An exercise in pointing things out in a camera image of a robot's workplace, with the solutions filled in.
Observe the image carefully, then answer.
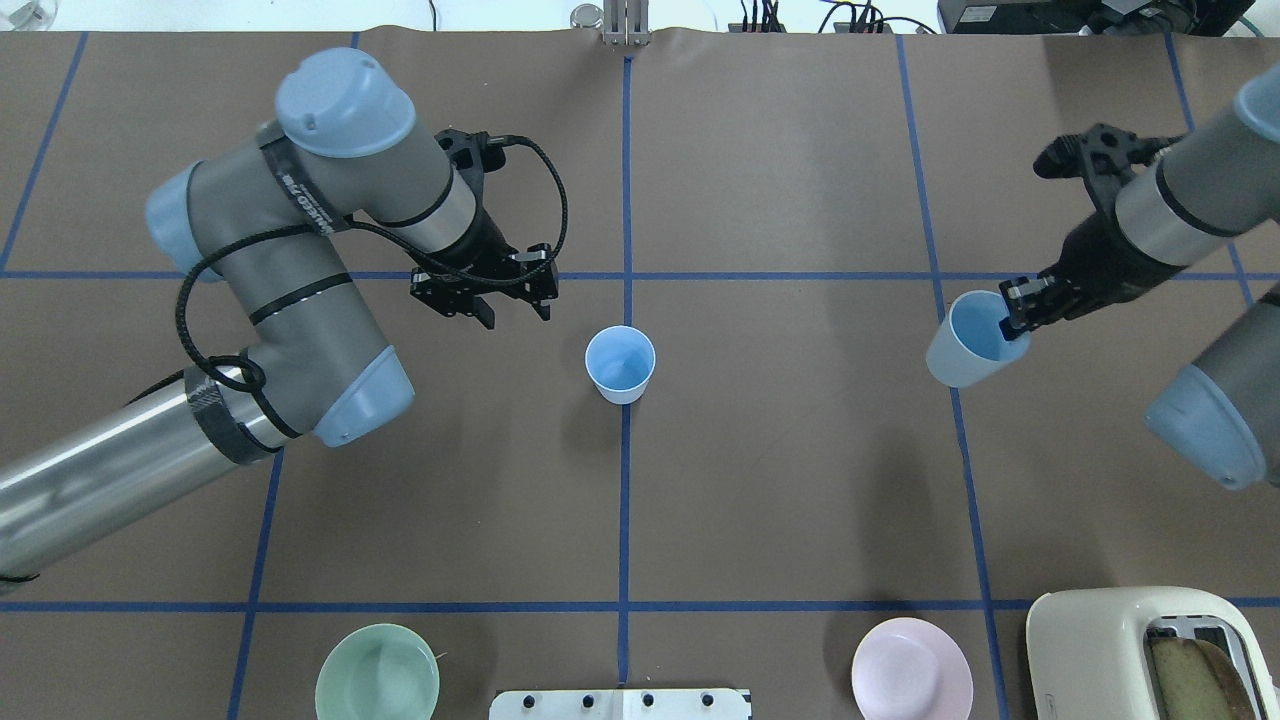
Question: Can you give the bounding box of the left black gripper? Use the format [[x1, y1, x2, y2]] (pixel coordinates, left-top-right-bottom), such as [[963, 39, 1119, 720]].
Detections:
[[410, 215, 561, 331]]

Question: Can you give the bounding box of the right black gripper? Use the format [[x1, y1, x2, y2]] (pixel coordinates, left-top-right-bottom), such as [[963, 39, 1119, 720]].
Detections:
[[998, 211, 1176, 342]]

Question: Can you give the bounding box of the light blue cup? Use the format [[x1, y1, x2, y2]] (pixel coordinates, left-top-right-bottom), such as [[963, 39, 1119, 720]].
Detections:
[[925, 290, 1030, 389], [584, 325, 657, 406]]

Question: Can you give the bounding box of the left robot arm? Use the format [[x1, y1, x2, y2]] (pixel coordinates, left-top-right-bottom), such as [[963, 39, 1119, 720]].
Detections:
[[1, 47, 564, 594]]

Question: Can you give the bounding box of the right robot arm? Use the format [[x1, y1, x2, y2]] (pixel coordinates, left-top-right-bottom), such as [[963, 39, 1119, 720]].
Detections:
[[998, 67, 1279, 489]]

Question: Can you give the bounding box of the cream toaster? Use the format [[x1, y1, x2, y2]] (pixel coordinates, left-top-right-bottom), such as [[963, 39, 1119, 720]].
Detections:
[[1025, 585, 1277, 719]]

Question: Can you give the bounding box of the green bowl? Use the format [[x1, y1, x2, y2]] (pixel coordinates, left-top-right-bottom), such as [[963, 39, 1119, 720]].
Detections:
[[314, 623, 442, 719]]

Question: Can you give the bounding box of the pink bowl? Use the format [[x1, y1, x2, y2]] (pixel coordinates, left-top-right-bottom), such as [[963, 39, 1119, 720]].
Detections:
[[850, 618, 975, 719]]

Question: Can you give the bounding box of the bread slice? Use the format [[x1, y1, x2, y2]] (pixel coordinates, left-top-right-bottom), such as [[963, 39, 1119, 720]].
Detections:
[[1148, 637, 1258, 719]]

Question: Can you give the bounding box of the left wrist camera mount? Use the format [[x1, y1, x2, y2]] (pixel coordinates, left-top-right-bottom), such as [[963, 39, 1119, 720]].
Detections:
[[434, 129, 507, 204]]

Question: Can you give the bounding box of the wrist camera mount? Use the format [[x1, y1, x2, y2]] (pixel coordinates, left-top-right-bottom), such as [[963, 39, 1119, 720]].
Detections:
[[1032, 123, 1184, 217], [434, 129, 507, 204]]

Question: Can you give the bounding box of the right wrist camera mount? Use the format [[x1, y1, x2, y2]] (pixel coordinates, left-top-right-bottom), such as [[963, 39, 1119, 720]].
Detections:
[[1032, 123, 1184, 217]]

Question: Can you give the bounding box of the aluminium frame post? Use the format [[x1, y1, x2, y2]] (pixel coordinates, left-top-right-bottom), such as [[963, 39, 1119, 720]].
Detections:
[[600, 0, 652, 47]]

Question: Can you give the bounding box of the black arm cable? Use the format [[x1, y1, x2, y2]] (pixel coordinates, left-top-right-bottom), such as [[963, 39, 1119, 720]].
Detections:
[[174, 135, 570, 396]]

